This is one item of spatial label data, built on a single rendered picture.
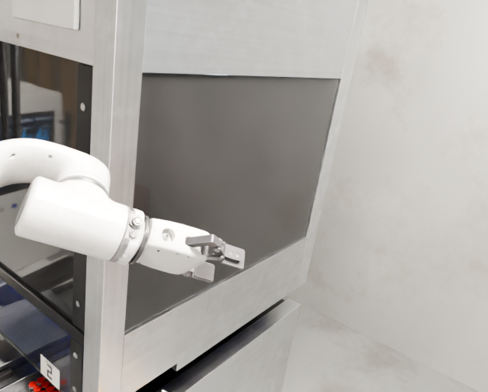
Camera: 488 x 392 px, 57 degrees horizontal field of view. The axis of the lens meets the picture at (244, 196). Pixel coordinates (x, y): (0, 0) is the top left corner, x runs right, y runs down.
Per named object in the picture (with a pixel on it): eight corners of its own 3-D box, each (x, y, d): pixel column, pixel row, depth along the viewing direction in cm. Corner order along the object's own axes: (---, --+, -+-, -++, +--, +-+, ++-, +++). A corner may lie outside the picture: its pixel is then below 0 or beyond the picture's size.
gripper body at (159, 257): (148, 202, 65) (214, 226, 70) (123, 225, 73) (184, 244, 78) (139, 251, 61) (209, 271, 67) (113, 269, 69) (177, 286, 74)
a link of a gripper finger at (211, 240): (196, 228, 64) (228, 239, 67) (169, 243, 69) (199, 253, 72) (195, 236, 63) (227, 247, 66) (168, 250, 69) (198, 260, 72)
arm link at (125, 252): (134, 196, 65) (154, 203, 66) (113, 217, 71) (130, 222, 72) (122, 250, 60) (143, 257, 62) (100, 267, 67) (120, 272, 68)
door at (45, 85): (-5, 257, 125) (-16, 36, 105) (89, 332, 102) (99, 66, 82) (-7, 258, 125) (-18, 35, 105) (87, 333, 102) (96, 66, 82)
